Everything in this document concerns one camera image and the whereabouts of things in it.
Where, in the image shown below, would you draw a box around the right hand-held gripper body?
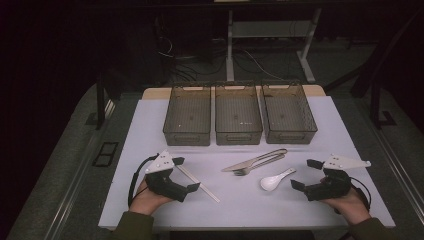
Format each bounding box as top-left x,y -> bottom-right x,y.
304,153 -> 372,202

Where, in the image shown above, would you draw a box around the smoky clear plastic bin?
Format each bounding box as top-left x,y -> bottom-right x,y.
162,83 -> 212,147
214,82 -> 264,146
260,80 -> 318,145

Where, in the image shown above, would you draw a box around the metal fork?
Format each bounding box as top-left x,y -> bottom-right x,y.
233,153 -> 287,177

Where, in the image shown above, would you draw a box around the white ceramic spoon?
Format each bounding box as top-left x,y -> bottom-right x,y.
259,167 -> 297,192

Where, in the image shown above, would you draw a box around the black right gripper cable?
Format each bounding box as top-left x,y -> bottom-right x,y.
349,176 -> 373,212

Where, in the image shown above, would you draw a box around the person's left hand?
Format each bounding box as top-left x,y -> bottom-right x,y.
129,181 -> 174,216

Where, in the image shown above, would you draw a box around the metal table knife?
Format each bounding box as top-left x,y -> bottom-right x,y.
220,148 -> 288,173

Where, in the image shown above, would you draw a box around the white floor cable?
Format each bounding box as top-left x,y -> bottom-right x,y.
244,49 -> 285,82

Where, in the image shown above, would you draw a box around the black floor cables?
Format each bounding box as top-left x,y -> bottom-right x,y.
154,34 -> 228,84

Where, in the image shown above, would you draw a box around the person's right hand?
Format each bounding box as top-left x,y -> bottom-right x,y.
320,189 -> 372,225

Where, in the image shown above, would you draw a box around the white metal desk frame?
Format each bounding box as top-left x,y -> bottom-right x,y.
225,8 -> 323,84

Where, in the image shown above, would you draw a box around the black metal stand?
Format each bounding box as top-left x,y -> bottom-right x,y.
95,74 -> 116,131
324,9 -> 424,131

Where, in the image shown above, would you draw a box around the white table mat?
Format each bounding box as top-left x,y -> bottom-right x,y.
98,95 -> 397,231

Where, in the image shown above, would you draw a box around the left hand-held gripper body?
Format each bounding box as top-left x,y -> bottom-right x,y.
144,150 -> 189,203

